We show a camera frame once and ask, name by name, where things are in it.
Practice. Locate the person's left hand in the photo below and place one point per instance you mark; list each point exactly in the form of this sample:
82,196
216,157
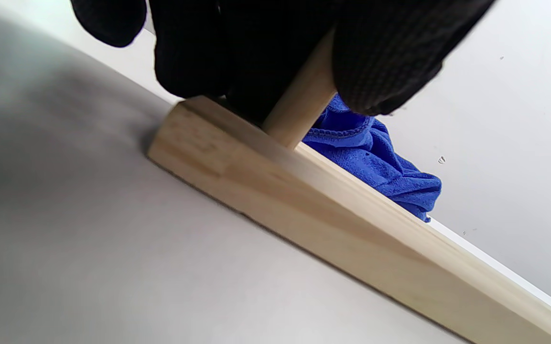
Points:
237,43

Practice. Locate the wooden rack with posts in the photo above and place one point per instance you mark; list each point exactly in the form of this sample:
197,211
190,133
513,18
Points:
304,200

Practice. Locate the blue towel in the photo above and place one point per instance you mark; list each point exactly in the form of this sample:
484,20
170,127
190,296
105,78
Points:
375,162

